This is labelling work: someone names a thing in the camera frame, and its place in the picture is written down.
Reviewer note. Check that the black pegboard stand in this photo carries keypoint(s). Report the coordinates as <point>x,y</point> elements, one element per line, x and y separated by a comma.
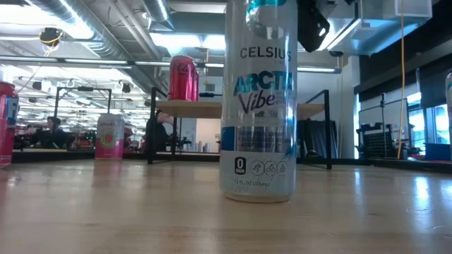
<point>376,143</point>

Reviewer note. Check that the black aluminium table frame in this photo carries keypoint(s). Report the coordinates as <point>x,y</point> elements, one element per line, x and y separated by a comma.
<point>53,155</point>

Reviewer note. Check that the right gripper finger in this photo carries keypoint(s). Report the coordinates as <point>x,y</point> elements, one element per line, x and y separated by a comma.
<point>312,24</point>

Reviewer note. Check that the black ceiling dome fixture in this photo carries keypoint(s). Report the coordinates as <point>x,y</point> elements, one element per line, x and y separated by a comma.
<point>50,36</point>

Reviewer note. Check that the blue box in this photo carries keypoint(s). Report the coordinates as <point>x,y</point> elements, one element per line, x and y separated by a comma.
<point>438,151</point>

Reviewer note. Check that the orange Fanta can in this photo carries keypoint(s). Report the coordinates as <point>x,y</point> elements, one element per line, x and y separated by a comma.
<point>7,123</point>

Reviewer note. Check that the wooden shelf black metal frame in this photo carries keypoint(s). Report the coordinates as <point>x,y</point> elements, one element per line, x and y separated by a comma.
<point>190,109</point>

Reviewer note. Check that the black cloth cover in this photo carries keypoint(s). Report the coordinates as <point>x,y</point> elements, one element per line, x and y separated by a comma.
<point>314,137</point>

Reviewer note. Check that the person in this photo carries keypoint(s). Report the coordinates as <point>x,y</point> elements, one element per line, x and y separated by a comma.
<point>53,132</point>
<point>159,134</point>

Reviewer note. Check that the black workstation frame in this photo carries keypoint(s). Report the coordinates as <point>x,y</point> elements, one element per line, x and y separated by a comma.
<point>56,106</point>

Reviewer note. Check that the red Coca-Cola can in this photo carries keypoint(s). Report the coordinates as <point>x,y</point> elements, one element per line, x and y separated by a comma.
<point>196,84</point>
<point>181,77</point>

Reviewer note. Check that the pink and white Spindrift can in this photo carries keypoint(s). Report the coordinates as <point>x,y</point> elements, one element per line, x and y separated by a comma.
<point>109,137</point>

